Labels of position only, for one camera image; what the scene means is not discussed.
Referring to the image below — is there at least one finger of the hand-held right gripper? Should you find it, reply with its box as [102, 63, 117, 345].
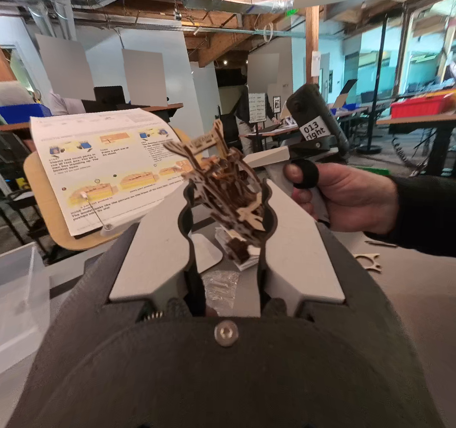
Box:
[243, 146, 291, 169]

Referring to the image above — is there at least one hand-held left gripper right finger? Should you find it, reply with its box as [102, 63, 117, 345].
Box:
[256, 179, 345, 317]

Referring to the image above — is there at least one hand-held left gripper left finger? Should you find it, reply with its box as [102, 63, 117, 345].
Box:
[109, 182, 207, 316]

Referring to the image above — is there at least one wooden buggy model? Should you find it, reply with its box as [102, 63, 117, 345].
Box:
[162, 118, 268, 263]

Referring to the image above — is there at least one person's right forearm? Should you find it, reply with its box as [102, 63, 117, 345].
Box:
[365, 175, 456, 258]

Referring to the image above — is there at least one person's right hand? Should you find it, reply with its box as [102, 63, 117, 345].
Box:
[283, 161, 399, 234]

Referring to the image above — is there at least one whiteboard with writing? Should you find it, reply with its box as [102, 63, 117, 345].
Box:
[248, 93, 266, 124]

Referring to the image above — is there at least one white instruction booklet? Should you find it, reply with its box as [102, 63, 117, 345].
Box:
[215, 226, 261, 272]

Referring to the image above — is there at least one flat wooden triangular part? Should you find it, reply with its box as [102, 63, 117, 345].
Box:
[352, 252, 382, 273]

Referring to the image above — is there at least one clear plastic bag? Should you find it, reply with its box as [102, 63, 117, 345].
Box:
[201, 271, 240, 316]

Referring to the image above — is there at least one printed instruction sheet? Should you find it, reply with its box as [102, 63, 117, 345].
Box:
[29, 108, 189, 237]

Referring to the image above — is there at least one red plastic bin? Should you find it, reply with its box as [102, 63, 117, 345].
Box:
[390, 92, 456, 120]

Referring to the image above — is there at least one tan clipboard board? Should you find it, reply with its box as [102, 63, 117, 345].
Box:
[23, 129, 200, 251]

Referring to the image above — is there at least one clear plastic storage box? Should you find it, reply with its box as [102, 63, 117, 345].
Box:
[0, 242, 51, 375]

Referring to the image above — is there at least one blue storage bin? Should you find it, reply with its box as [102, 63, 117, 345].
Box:
[0, 103, 53, 127]

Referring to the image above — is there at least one wooden support post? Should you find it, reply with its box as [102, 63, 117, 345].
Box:
[305, 5, 320, 84]

